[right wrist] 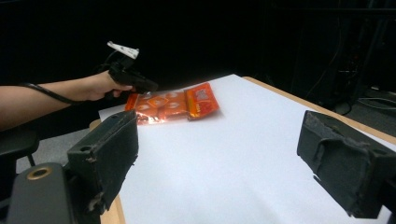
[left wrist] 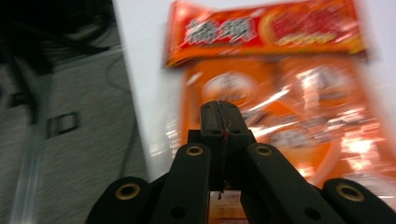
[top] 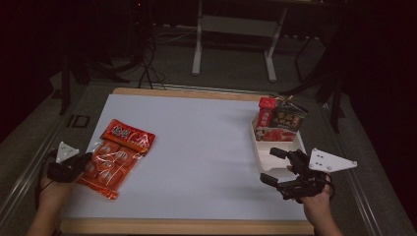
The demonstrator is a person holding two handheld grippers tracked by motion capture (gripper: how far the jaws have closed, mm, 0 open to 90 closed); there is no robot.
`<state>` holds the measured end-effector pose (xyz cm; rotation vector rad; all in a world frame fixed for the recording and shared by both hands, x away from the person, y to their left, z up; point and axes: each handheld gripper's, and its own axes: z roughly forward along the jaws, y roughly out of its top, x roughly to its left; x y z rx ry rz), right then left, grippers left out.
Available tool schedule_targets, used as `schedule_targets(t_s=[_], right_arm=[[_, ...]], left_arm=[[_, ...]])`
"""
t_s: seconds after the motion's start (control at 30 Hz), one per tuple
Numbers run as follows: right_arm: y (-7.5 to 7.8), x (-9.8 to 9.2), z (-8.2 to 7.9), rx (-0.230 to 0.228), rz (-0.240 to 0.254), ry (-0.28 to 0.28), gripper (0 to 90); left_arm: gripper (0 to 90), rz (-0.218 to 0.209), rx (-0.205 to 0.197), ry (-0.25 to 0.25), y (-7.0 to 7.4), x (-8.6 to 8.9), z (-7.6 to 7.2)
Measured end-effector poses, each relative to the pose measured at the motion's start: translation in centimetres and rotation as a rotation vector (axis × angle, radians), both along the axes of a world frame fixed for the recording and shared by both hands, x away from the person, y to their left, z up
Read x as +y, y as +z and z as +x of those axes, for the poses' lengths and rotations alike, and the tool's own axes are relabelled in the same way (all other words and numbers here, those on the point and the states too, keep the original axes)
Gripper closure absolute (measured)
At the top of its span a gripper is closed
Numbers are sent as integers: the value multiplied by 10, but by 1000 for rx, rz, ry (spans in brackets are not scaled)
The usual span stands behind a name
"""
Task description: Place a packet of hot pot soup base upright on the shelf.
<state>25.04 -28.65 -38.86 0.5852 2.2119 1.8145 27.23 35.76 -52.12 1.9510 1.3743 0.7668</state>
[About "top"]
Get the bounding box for black floor cables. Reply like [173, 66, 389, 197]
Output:
[136, 29, 166, 90]

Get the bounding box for red and black food packet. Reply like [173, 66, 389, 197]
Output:
[255, 96, 310, 143]

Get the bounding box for metal floor rail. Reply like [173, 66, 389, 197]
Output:
[319, 102, 385, 236]
[0, 112, 68, 227]

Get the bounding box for white metal desk frame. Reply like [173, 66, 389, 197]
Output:
[191, 0, 289, 83]

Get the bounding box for left hand-held gripper cable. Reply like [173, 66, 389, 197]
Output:
[34, 150, 55, 210]

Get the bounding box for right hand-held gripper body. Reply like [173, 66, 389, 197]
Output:
[278, 147, 358, 204]

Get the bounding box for person's right hand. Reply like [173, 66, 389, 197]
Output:
[301, 189, 332, 222]

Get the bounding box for black rectangular floor frame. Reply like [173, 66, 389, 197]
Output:
[66, 114, 90, 129]

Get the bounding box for black metal stand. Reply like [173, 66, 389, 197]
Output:
[58, 45, 73, 116]

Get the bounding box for orange clear snack packet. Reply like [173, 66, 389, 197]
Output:
[77, 118, 156, 201]

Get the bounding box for white compartment tray container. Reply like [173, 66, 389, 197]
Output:
[250, 112, 308, 180]

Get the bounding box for white table mat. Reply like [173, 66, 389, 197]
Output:
[59, 93, 311, 221]

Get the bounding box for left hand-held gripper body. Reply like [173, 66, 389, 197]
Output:
[47, 141, 88, 184]

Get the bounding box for black tripod stand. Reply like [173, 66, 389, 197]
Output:
[279, 29, 347, 134]

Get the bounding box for person's left hand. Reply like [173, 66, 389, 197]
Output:
[37, 177, 75, 214]

